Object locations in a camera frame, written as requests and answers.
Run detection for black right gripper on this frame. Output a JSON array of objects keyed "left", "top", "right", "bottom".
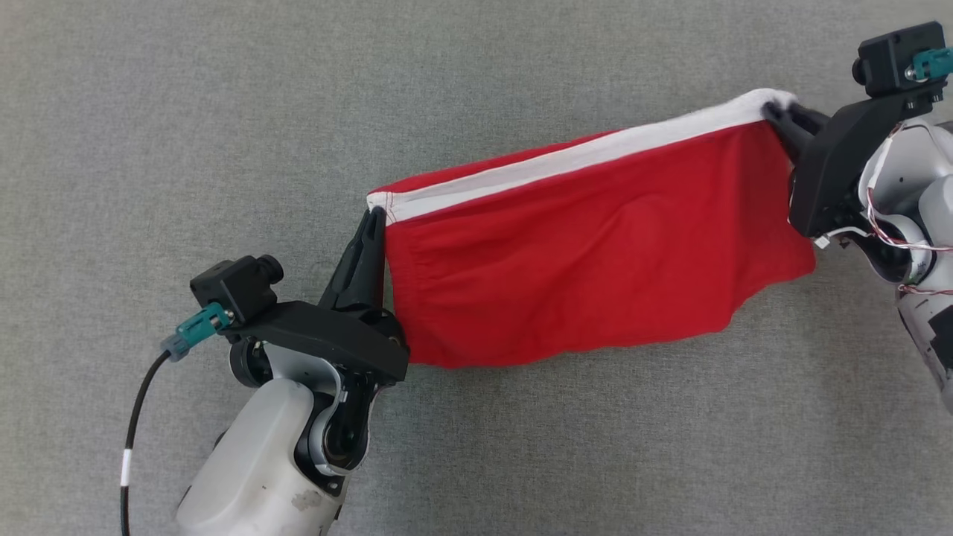
[{"left": 761, "top": 82, "right": 946, "bottom": 239}]

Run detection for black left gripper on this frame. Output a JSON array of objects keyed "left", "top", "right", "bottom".
[{"left": 229, "top": 207, "right": 410, "bottom": 385}]

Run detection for red shirt with white sleeves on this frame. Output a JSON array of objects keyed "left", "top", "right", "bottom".
[{"left": 366, "top": 88, "right": 818, "bottom": 369}]

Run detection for thin red white wires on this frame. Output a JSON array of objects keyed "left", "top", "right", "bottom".
[{"left": 815, "top": 123, "right": 953, "bottom": 296}]

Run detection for right camera cable teal plug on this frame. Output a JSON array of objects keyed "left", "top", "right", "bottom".
[{"left": 905, "top": 46, "right": 953, "bottom": 83}]

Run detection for camera cable teal plug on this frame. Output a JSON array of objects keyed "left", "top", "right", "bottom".
[
  {"left": 119, "top": 301, "right": 233, "bottom": 536},
  {"left": 905, "top": 46, "right": 953, "bottom": 83}
]

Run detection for left camera cable teal plug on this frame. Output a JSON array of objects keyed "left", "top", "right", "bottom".
[{"left": 119, "top": 301, "right": 233, "bottom": 536}]

